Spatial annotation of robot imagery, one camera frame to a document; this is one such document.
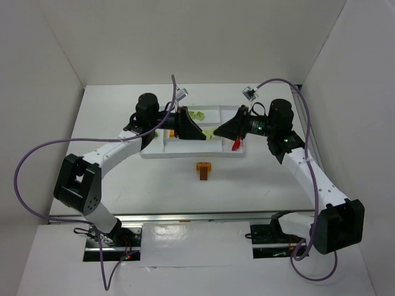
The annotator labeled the brown 2x2 lego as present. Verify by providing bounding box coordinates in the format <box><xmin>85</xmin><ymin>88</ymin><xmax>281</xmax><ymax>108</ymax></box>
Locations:
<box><xmin>199</xmin><ymin>166</ymin><xmax>209</xmax><ymax>181</ymax></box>

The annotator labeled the red curved lego brick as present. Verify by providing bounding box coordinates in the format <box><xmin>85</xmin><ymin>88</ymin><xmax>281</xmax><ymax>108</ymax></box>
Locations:
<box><xmin>231</xmin><ymin>138</ymin><xmax>242</xmax><ymax>151</ymax></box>

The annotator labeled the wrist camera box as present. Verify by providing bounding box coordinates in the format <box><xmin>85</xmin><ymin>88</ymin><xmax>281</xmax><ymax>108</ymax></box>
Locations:
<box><xmin>242</xmin><ymin>86</ymin><xmax>257</xmax><ymax>102</ymax></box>
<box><xmin>175</xmin><ymin>88</ymin><xmax>189</xmax><ymax>102</ymax></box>

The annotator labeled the aluminium front rail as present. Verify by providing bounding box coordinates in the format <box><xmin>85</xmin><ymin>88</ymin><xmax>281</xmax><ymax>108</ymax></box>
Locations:
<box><xmin>48</xmin><ymin>208</ymin><xmax>309</xmax><ymax>226</ymax></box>

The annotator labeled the white compartment sorting tray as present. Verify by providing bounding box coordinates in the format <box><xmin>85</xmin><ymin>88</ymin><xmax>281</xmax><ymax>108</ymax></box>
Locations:
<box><xmin>139</xmin><ymin>105</ymin><xmax>245</xmax><ymax>158</ymax></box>

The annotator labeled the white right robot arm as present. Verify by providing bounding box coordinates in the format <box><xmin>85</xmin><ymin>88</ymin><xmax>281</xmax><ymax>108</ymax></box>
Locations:
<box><xmin>214</xmin><ymin>99</ymin><xmax>365</xmax><ymax>255</ymax></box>

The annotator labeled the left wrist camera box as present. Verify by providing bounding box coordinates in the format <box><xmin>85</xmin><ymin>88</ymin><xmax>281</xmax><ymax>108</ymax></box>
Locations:
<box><xmin>175</xmin><ymin>88</ymin><xmax>189</xmax><ymax>102</ymax></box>

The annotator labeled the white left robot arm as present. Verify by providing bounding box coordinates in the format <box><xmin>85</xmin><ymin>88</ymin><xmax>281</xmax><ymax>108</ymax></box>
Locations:
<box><xmin>54</xmin><ymin>93</ymin><xmax>206</xmax><ymax>244</ymax></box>

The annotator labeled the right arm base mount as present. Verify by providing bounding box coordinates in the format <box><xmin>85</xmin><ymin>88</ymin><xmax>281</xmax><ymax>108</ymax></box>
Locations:
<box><xmin>244</xmin><ymin>224</ymin><xmax>301</xmax><ymax>259</ymax></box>

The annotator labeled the aluminium side rail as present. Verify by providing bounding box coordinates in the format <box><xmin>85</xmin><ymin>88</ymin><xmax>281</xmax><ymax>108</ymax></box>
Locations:
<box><xmin>290</xmin><ymin>87</ymin><xmax>325</xmax><ymax>171</ymax></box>

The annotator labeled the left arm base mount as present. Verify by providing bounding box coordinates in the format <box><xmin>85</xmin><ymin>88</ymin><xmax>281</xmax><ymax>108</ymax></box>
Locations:
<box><xmin>73</xmin><ymin>224</ymin><xmax>143</xmax><ymax>262</ymax></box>

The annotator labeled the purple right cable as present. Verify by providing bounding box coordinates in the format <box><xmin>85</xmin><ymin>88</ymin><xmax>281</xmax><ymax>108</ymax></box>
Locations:
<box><xmin>254</xmin><ymin>78</ymin><xmax>339</xmax><ymax>282</ymax></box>

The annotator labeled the pale green sloped lego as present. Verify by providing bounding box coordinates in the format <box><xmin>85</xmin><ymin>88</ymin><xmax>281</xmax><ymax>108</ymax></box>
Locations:
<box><xmin>202</xmin><ymin>128</ymin><xmax>216</xmax><ymax>141</ymax></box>

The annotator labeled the yellow lego brick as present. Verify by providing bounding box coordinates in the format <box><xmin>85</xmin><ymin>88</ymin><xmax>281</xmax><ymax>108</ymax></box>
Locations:
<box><xmin>196</xmin><ymin>162</ymin><xmax>212</xmax><ymax>172</ymax></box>

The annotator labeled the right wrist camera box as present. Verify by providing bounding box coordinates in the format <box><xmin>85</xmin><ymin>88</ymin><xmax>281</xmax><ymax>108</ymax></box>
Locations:
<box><xmin>242</xmin><ymin>86</ymin><xmax>257</xmax><ymax>102</ymax></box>

